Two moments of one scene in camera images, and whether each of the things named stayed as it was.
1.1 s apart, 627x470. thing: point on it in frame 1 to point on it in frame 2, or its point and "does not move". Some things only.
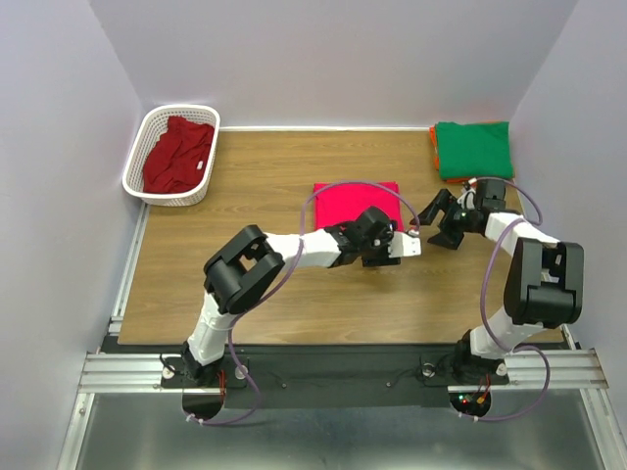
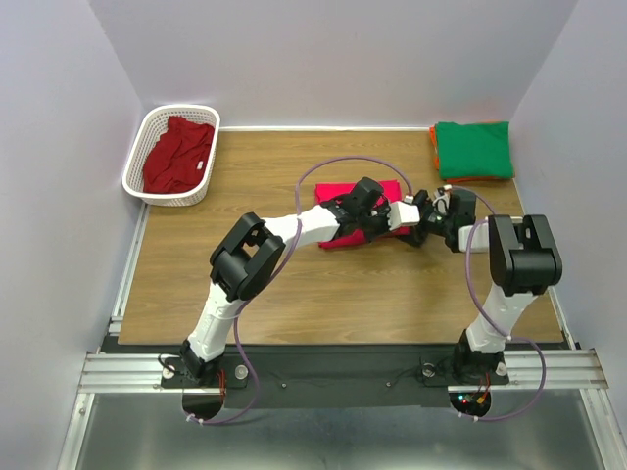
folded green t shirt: [480, 150] does not move
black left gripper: [382, 257] to [384, 229]
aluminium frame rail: [112, 373] does not move
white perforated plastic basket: [171, 160] does not move
